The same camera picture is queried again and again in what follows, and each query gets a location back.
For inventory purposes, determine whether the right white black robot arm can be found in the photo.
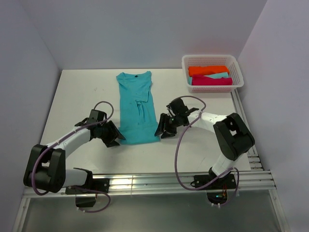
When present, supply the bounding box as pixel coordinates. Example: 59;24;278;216
154;108;255;190

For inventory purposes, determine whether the orange rolled t shirt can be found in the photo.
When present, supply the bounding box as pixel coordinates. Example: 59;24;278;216
188;65;229;76

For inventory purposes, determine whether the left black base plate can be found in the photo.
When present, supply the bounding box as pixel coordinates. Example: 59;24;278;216
65;178;110;195

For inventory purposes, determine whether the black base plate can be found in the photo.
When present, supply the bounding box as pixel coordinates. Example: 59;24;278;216
65;178;110;195
190;174;237;190

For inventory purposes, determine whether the pink rolled t shirt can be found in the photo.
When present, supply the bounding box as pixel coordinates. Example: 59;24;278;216
188;75;233;86

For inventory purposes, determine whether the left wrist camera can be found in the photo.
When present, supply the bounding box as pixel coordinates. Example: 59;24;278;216
74;109;107;127

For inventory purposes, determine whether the light teal rolled t shirt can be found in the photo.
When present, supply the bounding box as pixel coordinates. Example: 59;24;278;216
207;72;229;79

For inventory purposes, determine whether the white plastic basket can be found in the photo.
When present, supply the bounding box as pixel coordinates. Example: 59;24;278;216
182;55;244;93

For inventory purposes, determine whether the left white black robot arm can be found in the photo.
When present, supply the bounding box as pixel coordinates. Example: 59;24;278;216
23;118;125;195

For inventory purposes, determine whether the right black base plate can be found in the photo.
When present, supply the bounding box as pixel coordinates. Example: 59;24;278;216
190;174;237;190

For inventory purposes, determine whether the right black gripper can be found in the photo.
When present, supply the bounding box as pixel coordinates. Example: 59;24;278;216
154;113;181;139

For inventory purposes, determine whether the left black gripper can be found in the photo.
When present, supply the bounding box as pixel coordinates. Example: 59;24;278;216
98;120;125;147

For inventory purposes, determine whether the aluminium rail frame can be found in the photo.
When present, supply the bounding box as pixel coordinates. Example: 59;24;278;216
12;91;290;232

